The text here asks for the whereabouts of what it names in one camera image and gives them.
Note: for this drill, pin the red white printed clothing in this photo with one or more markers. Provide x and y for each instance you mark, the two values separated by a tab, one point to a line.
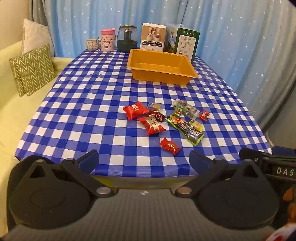
283	234

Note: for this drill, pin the blue star curtain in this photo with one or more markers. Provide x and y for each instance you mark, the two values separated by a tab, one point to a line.
231	46

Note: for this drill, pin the pale yellow sofa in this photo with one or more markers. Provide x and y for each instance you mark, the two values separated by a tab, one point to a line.
13	120

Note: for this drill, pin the beige cushion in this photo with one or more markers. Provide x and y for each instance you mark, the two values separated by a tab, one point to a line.
34	34

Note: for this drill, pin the dark green glass jar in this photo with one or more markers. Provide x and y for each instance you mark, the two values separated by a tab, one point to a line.
126	39

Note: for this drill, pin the yellow plastic tray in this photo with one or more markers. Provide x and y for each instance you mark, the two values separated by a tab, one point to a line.
159	69

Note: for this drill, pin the white patterned mug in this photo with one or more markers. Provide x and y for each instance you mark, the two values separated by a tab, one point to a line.
92	44

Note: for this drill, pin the grey curtain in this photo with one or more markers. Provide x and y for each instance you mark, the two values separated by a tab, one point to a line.
38	11

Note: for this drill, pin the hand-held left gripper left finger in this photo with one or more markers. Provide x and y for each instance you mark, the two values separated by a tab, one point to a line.
88	160

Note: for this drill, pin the red snack packet gold picture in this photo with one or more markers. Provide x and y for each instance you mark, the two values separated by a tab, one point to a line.
152	126

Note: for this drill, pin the yellow cube candy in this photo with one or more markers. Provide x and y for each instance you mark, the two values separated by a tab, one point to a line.
196	125

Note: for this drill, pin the pink cartoon tumbler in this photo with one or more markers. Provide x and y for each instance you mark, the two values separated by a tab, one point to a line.
107	40

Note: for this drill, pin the small red candy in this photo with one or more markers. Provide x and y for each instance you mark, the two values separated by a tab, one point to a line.
204	115
170	146

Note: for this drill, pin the red square snack packet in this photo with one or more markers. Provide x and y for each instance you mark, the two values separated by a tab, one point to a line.
135	110

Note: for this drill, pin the green zigzag cushion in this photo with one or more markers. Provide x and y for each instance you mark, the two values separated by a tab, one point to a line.
16	76
37	69

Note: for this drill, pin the dark red snack packet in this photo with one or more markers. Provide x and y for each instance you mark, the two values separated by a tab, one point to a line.
159	115

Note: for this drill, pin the long green snack packet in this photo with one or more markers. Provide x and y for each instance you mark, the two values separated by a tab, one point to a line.
185	129

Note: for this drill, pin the person's right hand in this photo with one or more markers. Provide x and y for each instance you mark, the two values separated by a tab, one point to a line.
290	195

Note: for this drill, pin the caramel candy clear wrapper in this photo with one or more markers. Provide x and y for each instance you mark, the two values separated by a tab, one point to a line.
155	106

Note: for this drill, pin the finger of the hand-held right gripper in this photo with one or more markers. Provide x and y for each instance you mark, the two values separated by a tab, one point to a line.
251	154
284	151

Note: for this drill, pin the clear wrapped snack bar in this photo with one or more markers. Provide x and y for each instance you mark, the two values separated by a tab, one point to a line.
186	108

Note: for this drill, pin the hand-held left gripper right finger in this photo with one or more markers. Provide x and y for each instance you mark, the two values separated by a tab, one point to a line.
199	162

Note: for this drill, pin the white product box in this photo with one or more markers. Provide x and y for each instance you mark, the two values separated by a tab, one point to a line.
153	37

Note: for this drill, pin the small green snack packet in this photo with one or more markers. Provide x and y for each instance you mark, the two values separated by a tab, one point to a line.
178	114

